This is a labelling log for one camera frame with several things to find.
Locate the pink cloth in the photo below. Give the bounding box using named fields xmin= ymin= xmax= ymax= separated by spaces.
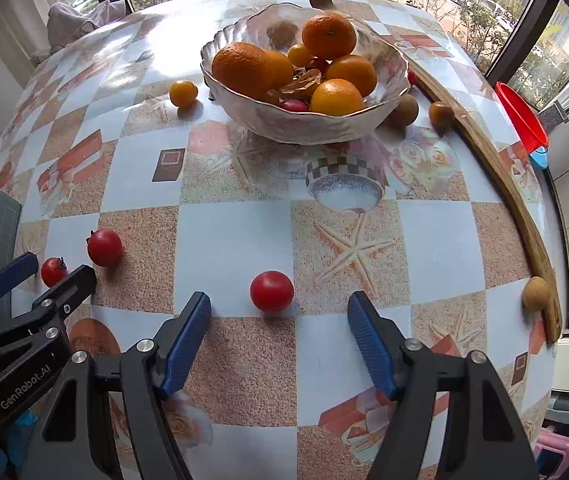
xmin=46 ymin=0 xmax=128 ymax=54

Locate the small red tomato with stem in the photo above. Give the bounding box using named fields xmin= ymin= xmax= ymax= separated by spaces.
xmin=41 ymin=257 xmax=68 ymax=288

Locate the large red tomato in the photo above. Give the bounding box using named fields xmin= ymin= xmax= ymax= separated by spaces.
xmin=250 ymin=270 xmax=295 ymax=313

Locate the glass fruit bowl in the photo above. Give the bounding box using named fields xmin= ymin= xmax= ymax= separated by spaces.
xmin=200 ymin=2 xmax=411 ymax=145

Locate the dried orange peel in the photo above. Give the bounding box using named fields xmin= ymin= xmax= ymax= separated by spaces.
xmin=266 ymin=68 xmax=323 ymax=101

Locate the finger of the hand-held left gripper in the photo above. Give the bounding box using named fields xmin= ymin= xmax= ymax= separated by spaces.
xmin=0 ymin=252 xmax=39 ymax=337
xmin=0 ymin=264 xmax=98 ymax=361

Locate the large orange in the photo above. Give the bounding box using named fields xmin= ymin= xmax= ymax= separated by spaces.
xmin=211 ymin=42 xmax=276 ymax=102

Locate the red plastic funnel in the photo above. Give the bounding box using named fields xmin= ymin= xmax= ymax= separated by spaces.
xmin=495 ymin=81 xmax=549 ymax=154

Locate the small yellow tomato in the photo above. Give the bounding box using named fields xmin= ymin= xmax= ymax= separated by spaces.
xmin=169 ymin=80 xmax=199 ymax=109
xmin=287 ymin=43 xmax=315 ymax=68

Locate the pink plastic stool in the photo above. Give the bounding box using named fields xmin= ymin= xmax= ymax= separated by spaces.
xmin=534 ymin=425 xmax=569 ymax=480

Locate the brown round fruit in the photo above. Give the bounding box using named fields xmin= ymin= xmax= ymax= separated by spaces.
xmin=387 ymin=93 xmax=420 ymax=127
xmin=266 ymin=20 xmax=299 ymax=47
xmin=522 ymin=276 xmax=551 ymax=312
xmin=429 ymin=101 xmax=456 ymax=130

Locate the grey brush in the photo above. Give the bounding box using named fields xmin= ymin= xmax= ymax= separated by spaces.
xmin=537 ymin=100 xmax=569 ymax=136

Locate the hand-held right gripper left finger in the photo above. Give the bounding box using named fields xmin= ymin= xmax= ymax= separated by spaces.
xmin=23 ymin=291 xmax=212 ymax=480

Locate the person's left hand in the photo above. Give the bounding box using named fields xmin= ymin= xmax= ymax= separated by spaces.
xmin=0 ymin=409 xmax=39 ymax=480

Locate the grey cutting mat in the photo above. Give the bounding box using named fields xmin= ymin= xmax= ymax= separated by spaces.
xmin=0 ymin=191 xmax=22 ymax=332

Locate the curved wooden strip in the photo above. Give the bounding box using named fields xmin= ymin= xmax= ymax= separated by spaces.
xmin=407 ymin=57 xmax=563 ymax=345

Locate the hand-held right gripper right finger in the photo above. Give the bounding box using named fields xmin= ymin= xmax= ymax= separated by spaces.
xmin=347 ymin=290 xmax=540 ymax=480

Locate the checkered printed tablecloth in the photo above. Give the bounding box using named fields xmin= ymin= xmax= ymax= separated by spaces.
xmin=0 ymin=0 xmax=565 ymax=480

